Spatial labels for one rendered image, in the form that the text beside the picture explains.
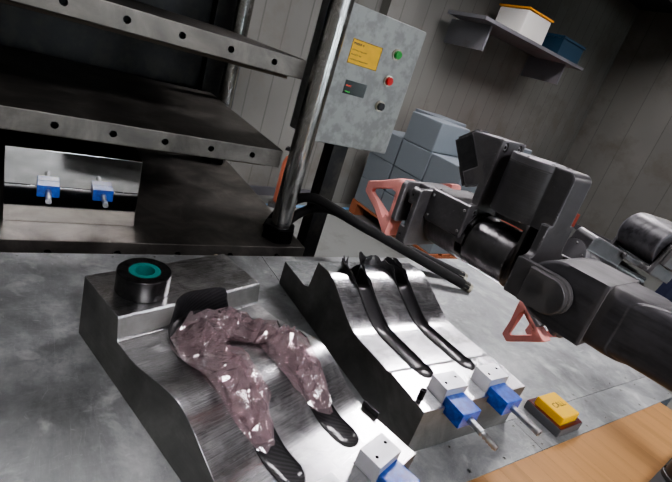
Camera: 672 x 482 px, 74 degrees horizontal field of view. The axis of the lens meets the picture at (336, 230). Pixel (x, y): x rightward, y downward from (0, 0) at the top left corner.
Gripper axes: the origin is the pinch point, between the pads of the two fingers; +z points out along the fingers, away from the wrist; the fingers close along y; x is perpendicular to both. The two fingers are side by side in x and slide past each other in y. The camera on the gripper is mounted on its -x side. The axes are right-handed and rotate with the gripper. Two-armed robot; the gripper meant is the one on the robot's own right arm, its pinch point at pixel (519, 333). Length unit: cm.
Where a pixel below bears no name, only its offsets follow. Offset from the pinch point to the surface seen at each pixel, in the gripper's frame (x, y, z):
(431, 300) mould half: -15.8, -6.5, 20.7
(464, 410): 8.4, 11.9, 7.0
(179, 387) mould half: -4, 51, 15
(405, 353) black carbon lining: -4.1, 10.1, 16.8
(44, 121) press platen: -70, 66, 38
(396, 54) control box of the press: -91, -22, 9
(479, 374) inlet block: 3.4, 2.4, 9.3
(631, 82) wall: -340, -618, 62
